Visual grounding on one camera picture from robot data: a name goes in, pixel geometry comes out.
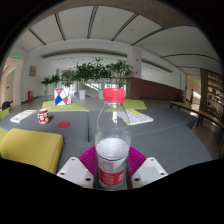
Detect flat round red coaster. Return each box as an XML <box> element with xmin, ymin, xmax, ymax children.
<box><xmin>56</xmin><ymin>120</ymin><xmax>72</xmax><ymax>129</ymax></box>

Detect clear red-capped water bottle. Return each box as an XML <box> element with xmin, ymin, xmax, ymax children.
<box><xmin>94</xmin><ymin>87</ymin><xmax>132</xmax><ymax>191</ymax></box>

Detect yellow-edged printed booklet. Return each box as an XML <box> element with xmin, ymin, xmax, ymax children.
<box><xmin>117</xmin><ymin>108</ymin><xmax>155</xmax><ymax>126</ymax></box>

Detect black chair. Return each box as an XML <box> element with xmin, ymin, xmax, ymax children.
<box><xmin>1</xmin><ymin>100</ymin><xmax>12</xmax><ymax>111</ymax></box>

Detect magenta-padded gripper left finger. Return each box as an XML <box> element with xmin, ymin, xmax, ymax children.
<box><xmin>56</xmin><ymin>145</ymin><xmax>99</xmax><ymax>190</ymax></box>

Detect brown wall plaque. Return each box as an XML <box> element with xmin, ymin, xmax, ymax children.
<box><xmin>28</xmin><ymin>65</ymin><xmax>38</xmax><ymax>78</ymax></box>

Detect wooden shelf unit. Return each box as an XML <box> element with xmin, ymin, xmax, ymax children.
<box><xmin>199</xmin><ymin>68</ymin><xmax>224</xmax><ymax>122</ymax></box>

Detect person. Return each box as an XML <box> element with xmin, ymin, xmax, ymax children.
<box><xmin>189</xmin><ymin>88</ymin><xmax>195</xmax><ymax>105</ymax></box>

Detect brown wooden counter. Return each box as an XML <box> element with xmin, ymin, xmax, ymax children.
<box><xmin>125</xmin><ymin>77</ymin><xmax>183</xmax><ymax>102</ymax></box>

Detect long wooden bench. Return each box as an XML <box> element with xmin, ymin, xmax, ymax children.
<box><xmin>169</xmin><ymin>100</ymin><xmax>224</xmax><ymax>134</ymax></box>

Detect white cube with coloured triangles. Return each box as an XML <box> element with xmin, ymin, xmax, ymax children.
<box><xmin>54</xmin><ymin>87</ymin><xmax>72</xmax><ymax>107</ymax></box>

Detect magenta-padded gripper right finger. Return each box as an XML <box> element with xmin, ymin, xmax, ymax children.
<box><xmin>126</xmin><ymin>145</ymin><xmax>169</xmax><ymax>190</ymax></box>

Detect red floral mug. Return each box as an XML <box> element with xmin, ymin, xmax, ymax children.
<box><xmin>37</xmin><ymin>108</ymin><xmax>51</xmax><ymax>125</ymax></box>

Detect white printed booklet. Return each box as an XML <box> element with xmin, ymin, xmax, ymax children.
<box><xmin>9</xmin><ymin>109</ymin><xmax>38</xmax><ymax>124</ymax></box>

